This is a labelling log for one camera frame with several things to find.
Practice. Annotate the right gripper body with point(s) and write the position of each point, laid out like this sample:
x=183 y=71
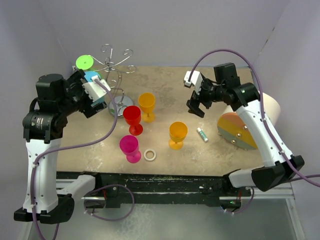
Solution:
x=207 y=91

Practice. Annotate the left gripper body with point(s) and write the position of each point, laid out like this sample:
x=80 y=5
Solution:
x=86 y=108

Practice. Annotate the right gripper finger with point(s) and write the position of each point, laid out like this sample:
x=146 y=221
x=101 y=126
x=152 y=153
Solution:
x=189 y=103
x=196 y=109

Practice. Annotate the orange wine glass front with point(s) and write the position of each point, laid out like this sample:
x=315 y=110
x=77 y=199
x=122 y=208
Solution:
x=177 y=133

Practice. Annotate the orange wine glass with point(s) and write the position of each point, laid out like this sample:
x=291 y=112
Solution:
x=147 y=103
x=177 y=133

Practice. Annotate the blue plastic wine glass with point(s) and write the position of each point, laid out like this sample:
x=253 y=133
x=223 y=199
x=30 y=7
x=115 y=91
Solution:
x=95 y=92

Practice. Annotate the green plastic wine glass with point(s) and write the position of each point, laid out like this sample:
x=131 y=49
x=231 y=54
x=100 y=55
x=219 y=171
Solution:
x=86 y=63

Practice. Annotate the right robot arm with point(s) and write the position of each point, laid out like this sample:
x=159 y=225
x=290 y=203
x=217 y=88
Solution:
x=279 y=163

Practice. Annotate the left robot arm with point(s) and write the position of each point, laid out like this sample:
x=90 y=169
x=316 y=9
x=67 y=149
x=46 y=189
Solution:
x=57 y=98

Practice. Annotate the red plastic wine glass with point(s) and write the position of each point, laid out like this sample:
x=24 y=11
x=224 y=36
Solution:
x=132 y=116

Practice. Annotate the orange wine glass rear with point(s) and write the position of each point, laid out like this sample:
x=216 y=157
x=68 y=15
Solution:
x=147 y=103

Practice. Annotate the pink plastic wine glass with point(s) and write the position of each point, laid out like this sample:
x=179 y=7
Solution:
x=129 y=145

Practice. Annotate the white green lip balm tube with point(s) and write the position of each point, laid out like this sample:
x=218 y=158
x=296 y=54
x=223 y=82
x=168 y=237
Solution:
x=202 y=134

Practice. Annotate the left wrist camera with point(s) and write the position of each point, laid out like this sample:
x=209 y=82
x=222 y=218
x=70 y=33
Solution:
x=96 y=88

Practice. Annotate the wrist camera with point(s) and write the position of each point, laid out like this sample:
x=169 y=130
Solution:
x=194 y=81
x=96 y=88

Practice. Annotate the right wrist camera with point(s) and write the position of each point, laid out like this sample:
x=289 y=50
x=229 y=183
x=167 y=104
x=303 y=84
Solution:
x=194 y=81

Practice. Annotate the chrome wire wine glass rack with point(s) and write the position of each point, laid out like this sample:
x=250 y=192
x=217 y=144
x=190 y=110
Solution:
x=109 y=71

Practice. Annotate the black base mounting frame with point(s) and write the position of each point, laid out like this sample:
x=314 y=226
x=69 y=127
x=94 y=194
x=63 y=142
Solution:
x=127 y=188

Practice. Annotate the aluminium rail frame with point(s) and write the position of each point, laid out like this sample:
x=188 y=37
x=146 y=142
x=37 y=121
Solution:
x=128 y=206

